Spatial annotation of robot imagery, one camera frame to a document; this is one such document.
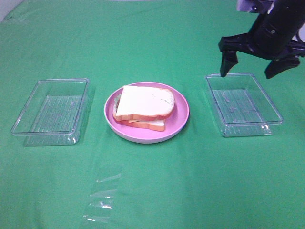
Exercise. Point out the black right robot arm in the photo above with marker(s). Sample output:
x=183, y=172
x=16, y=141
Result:
x=290, y=5

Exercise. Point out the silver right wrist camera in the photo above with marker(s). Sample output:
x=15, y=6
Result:
x=254, y=6

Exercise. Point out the left clear plastic tray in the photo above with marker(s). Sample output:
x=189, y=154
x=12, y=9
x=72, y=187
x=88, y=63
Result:
x=54, y=113

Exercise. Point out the white bread slice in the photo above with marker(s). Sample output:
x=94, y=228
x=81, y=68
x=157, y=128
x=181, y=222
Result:
x=156, y=124
x=144, y=103

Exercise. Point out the green lettuce leaf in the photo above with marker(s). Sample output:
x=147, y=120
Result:
x=116, y=101

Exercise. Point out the right clear plastic tray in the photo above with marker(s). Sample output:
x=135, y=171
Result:
x=240, y=105

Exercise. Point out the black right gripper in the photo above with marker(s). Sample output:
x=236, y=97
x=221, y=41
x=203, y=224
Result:
x=271, y=38

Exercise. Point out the clear plastic tray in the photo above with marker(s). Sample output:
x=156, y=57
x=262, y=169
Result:
x=54, y=113
x=240, y=105

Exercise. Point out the yellow cheese slice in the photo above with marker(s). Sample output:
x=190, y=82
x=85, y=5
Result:
x=133, y=120

